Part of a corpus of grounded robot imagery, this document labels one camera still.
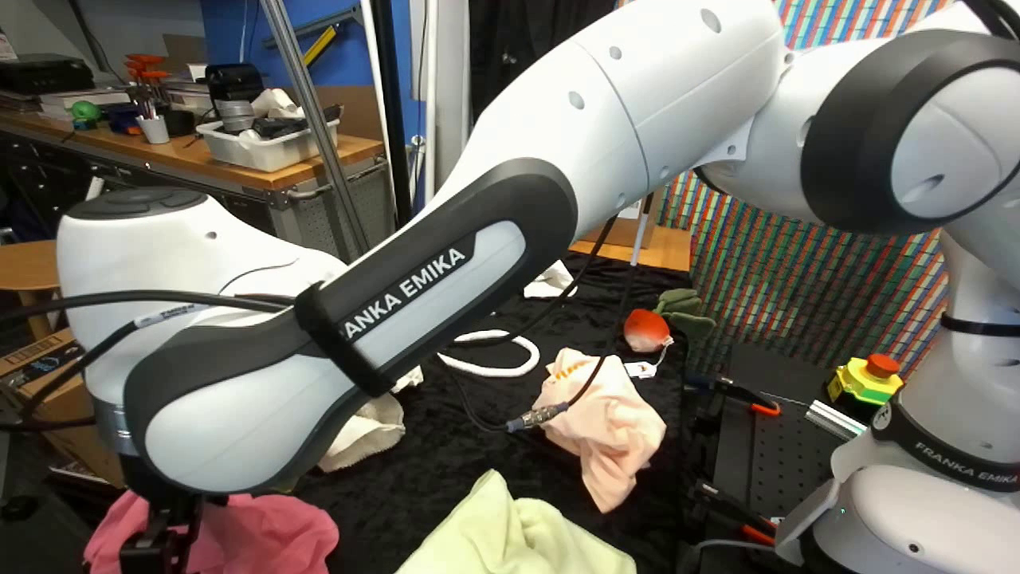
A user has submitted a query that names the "red plush radish toy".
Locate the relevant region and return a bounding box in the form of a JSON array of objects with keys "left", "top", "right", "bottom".
[{"left": 623, "top": 283, "right": 719, "bottom": 358}]

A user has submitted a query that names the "green object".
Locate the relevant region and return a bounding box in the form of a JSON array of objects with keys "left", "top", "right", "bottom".
[{"left": 66, "top": 96, "right": 108, "bottom": 132}]

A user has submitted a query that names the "white plastic bin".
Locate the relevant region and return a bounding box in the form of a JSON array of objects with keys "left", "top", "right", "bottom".
[{"left": 195, "top": 112, "right": 343, "bottom": 175}]

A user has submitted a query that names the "wooden top grey workbench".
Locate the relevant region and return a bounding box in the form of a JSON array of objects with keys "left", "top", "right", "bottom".
[{"left": 0, "top": 104, "right": 394, "bottom": 264}]

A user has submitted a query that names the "peach cloth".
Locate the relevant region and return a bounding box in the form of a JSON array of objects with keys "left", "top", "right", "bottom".
[{"left": 528, "top": 346, "right": 671, "bottom": 518}]

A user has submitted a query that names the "yellow red emergency stop button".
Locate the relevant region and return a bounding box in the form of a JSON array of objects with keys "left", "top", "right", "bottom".
[{"left": 825, "top": 351, "right": 906, "bottom": 407}]

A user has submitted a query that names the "white rope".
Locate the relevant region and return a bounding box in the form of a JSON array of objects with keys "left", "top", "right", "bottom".
[{"left": 433, "top": 324, "right": 546, "bottom": 380}]

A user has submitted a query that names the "wooden stool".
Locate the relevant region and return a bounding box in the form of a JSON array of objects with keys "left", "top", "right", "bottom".
[{"left": 0, "top": 237, "right": 60, "bottom": 301}]

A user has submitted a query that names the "black case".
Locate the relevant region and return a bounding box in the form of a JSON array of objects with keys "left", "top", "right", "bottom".
[{"left": 0, "top": 54, "right": 95, "bottom": 96}]

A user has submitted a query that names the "small white towel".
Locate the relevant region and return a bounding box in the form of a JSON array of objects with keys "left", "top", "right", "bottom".
[{"left": 316, "top": 363, "right": 427, "bottom": 476}]

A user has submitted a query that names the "light green cloth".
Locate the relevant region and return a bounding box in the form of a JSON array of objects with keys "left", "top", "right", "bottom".
[{"left": 394, "top": 466, "right": 641, "bottom": 574}]

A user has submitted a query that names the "grey diagonal metal pole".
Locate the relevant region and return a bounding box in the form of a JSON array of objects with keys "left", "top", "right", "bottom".
[{"left": 258, "top": 0, "right": 377, "bottom": 264}]

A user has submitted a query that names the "black vertical pole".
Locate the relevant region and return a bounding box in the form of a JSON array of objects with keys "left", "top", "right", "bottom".
[{"left": 360, "top": 0, "right": 427, "bottom": 221}]

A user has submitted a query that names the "orange handled tool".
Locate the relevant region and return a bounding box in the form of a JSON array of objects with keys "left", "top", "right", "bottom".
[
  {"left": 712, "top": 374, "right": 787, "bottom": 421},
  {"left": 695, "top": 481, "right": 783, "bottom": 552}
]

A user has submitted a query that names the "orange object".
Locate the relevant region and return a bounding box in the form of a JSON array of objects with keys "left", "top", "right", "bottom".
[{"left": 125, "top": 52, "right": 171, "bottom": 90}]

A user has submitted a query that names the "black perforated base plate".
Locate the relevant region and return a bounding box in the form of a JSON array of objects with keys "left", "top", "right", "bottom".
[{"left": 705, "top": 347, "right": 854, "bottom": 560}]

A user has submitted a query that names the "white cup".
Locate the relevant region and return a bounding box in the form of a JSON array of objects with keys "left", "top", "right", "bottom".
[{"left": 137, "top": 108, "right": 171, "bottom": 147}]

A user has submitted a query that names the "black tablecloth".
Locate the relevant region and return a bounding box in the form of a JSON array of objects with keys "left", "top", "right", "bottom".
[{"left": 284, "top": 253, "right": 727, "bottom": 574}]

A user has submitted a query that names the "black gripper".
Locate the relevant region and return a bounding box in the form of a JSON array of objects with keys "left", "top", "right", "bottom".
[{"left": 119, "top": 488, "right": 205, "bottom": 574}]

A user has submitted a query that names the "blue board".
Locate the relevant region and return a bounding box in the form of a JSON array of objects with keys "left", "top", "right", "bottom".
[{"left": 202, "top": 0, "right": 419, "bottom": 93}]

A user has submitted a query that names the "silver metal cylinder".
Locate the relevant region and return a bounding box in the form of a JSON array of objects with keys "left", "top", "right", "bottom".
[{"left": 802, "top": 396, "right": 870, "bottom": 441}]

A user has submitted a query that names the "wooden shelf board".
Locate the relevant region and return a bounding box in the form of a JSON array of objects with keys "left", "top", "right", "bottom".
[{"left": 566, "top": 218, "right": 699, "bottom": 276}]

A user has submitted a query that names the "pink cloth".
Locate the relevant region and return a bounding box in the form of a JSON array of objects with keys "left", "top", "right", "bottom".
[{"left": 80, "top": 488, "right": 343, "bottom": 574}]

